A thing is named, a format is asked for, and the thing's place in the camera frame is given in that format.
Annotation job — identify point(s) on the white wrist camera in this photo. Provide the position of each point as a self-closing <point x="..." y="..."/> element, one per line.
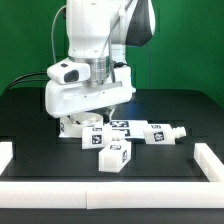
<point x="67" y="72"/>

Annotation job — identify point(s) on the white marker sheet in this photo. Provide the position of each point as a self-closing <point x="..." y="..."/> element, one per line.
<point x="132" y="128"/>

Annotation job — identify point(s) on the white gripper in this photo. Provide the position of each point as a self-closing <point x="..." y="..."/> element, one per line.
<point x="64" y="100"/>

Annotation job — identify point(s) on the white round stool seat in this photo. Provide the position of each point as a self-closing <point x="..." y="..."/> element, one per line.
<point x="87" y="119"/>

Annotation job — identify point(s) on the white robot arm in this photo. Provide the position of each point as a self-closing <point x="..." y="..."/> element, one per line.
<point x="95" y="74"/>

